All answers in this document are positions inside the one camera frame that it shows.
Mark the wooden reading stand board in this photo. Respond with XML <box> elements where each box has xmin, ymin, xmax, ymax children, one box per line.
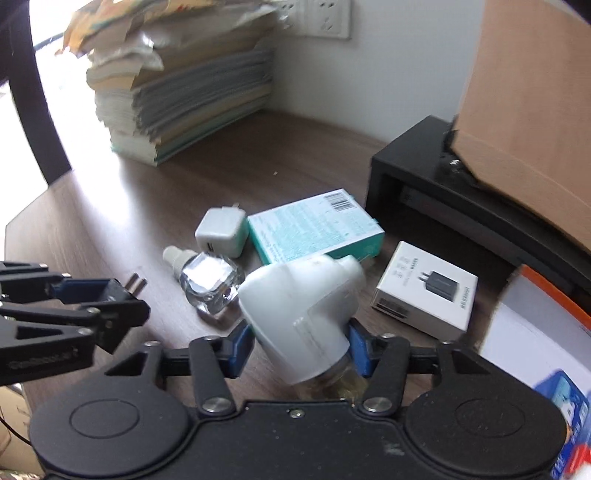
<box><xmin>453</xmin><ymin>1</ymin><xmax>590</xmax><ymax>249</ymax></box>

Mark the white orange-edged box tray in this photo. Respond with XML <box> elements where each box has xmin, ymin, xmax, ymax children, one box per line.
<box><xmin>476</xmin><ymin>263</ymin><xmax>591</xmax><ymax>480</ymax></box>

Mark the black monitor riser shelf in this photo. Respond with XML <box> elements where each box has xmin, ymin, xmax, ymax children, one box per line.
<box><xmin>366</xmin><ymin>116</ymin><xmax>590</xmax><ymax>310</ymax></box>

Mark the white charger retail box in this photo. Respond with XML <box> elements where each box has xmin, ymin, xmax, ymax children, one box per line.
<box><xmin>372</xmin><ymin>241</ymin><xmax>478</xmax><ymax>341</ymax></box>

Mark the clear liquid refill bottle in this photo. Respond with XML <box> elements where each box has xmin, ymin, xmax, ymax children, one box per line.
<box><xmin>162</xmin><ymin>246</ymin><xmax>245</xmax><ymax>317</ymax></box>

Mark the white usb wall charger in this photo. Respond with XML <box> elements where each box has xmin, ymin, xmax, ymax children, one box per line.
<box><xmin>194</xmin><ymin>206</ymin><xmax>249</xmax><ymax>259</ymax></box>

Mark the blue tin case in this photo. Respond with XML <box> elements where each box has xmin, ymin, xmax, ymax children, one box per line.
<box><xmin>534</xmin><ymin>370</ymin><xmax>589</xmax><ymax>479</ymax></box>

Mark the stack of books and papers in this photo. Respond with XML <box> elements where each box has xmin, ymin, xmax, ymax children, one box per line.
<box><xmin>63</xmin><ymin>1</ymin><xmax>279</xmax><ymax>165</ymax></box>

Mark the white double wall socket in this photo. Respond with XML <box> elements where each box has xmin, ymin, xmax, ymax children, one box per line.
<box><xmin>270</xmin><ymin>0</ymin><xmax>353</xmax><ymax>40</ymax></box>

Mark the teal white carton box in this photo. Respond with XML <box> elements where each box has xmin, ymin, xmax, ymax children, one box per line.
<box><xmin>247</xmin><ymin>189</ymin><xmax>385</xmax><ymax>265</ymax></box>

